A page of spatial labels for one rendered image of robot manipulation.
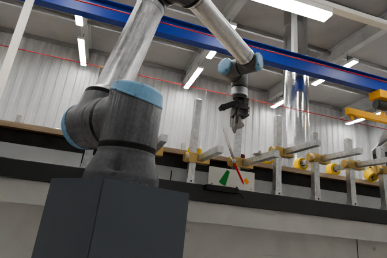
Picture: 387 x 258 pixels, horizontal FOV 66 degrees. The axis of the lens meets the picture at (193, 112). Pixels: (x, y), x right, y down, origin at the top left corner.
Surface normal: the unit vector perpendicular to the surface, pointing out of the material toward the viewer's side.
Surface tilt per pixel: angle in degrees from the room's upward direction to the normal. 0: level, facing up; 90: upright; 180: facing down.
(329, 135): 90
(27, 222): 90
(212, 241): 90
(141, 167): 70
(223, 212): 90
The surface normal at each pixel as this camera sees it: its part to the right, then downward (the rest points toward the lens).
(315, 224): 0.28, -0.29
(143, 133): 0.61, -0.20
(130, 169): 0.43, -0.56
